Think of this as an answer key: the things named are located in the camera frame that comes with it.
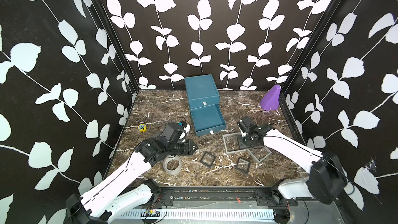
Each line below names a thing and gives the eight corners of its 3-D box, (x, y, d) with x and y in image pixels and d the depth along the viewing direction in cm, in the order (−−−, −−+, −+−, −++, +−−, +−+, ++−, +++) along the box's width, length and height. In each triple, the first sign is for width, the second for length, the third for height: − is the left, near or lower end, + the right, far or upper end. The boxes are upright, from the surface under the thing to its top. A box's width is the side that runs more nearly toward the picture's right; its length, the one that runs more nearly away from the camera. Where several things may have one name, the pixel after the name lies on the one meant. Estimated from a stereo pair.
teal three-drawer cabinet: (192, 125, 103) (190, 103, 85) (188, 100, 118) (185, 76, 100) (217, 121, 105) (220, 99, 87) (210, 97, 120) (211, 73, 102)
